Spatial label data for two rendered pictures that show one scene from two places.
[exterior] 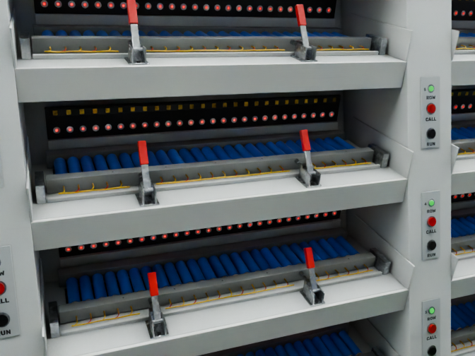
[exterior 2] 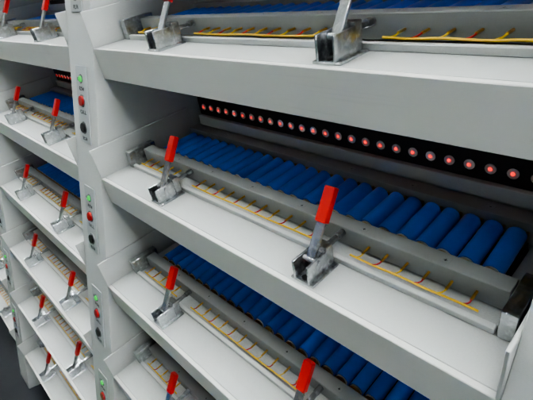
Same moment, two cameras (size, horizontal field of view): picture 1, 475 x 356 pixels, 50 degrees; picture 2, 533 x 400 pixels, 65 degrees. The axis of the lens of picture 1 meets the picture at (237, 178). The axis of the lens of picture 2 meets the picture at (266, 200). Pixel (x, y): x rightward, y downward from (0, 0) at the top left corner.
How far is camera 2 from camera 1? 76 cm
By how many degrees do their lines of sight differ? 64
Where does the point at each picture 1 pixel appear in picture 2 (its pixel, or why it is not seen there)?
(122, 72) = (139, 59)
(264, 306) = (247, 382)
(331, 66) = (358, 78)
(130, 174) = (185, 167)
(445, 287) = not seen: outside the picture
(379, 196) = (423, 381)
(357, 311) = not seen: outside the picture
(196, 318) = (196, 336)
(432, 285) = not seen: outside the picture
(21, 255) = (98, 200)
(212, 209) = (193, 236)
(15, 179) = (95, 141)
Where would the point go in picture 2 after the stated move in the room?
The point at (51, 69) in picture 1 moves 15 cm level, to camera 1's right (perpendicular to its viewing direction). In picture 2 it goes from (106, 51) to (117, 53)
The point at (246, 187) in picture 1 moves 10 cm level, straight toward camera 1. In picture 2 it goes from (245, 232) to (157, 241)
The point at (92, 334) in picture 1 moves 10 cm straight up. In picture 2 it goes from (146, 286) to (144, 234)
